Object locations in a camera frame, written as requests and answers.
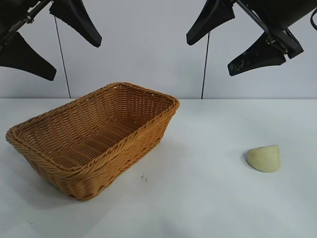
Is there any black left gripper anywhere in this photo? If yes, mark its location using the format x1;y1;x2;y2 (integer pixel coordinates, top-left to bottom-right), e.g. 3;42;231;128
0;0;103;81

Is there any brown woven wicker basket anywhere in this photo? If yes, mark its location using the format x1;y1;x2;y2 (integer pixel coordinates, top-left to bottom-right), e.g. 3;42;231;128
5;81;181;201

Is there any pale yellow egg yolk pastry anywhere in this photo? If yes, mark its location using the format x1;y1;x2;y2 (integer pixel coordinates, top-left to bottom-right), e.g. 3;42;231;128
246;144;283;173

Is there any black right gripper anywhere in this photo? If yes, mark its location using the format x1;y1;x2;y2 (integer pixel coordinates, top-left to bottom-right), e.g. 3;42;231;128
186;0;317;77

